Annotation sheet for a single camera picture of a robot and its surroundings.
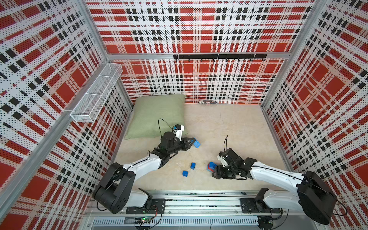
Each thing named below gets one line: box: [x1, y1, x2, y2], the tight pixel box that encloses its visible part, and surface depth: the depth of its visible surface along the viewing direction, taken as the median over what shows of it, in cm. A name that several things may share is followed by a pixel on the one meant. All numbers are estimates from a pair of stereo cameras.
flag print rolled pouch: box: [198, 99, 218, 105], surface depth 125 cm
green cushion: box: [124, 94, 189, 140], surface depth 107 cm
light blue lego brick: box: [193, 139, 201, 149], surface depth 85 cm
